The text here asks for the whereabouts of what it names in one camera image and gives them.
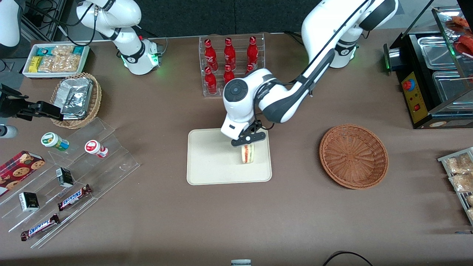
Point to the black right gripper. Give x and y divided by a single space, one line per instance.
8 106

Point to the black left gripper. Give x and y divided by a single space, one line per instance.
252 129

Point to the triangular sandwich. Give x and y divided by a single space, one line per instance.
247 154

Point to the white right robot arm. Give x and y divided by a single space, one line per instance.
130 55

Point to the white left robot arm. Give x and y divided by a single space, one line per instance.
281 101

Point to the beige plastic tray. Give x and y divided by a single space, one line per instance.
210 162

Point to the tan wicker basket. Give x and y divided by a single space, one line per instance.
95 99

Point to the round brown wicker basket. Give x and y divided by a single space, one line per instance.
353 157

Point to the tray of packaged snacks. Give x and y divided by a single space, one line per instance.
443 159

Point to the silver foil packs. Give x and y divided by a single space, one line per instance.
75 98

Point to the green lid yogurt cup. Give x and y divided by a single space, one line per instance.
51 140

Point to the white rectangular snack bin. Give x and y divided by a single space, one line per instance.
26 70

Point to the clear bag of nuts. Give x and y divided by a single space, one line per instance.
46 64
63 50
66 63

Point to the yellow snack pack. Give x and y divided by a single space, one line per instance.
35 64

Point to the teal snack pack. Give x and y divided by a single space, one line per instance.
44 51
78 50

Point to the red lid yogurt cup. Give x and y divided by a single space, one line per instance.
94 147

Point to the red cola bottle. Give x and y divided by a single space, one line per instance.
250 68
210 82
252 52
228 75
210 54
229 54

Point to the clear acrylic bottle rack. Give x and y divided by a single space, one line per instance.
202 88

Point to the red plaid cookie box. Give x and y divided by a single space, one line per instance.
18 171

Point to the small black drink carton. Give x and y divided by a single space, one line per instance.
64 177
29 201

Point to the clear acrylic stepped display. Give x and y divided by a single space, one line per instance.
111 166

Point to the snickers chocolate bar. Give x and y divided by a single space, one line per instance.
40 227
74 197

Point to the black food warmer cabinet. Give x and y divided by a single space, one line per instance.
419 109

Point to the steel warmer pan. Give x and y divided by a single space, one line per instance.
436 51
449 87

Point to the clear bag of pastries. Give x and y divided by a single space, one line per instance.
470 200
458 164
470 214
462 182

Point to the orange fried food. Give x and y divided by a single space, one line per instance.
463 40

